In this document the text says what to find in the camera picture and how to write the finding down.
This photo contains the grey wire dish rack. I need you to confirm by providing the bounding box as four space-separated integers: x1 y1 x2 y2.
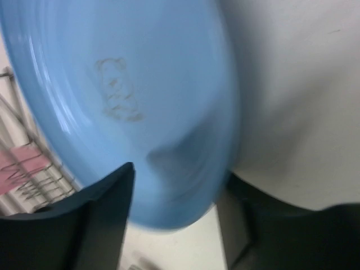
1 67 81 216

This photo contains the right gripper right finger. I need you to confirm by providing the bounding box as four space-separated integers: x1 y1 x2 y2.
217 174 359 269

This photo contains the blue plate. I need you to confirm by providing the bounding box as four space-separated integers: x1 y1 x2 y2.
1 1 240 230

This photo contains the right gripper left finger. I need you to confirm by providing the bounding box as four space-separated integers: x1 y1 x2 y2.
1 163 135 269

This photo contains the pink plate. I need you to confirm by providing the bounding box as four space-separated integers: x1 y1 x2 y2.
1 145 50 195

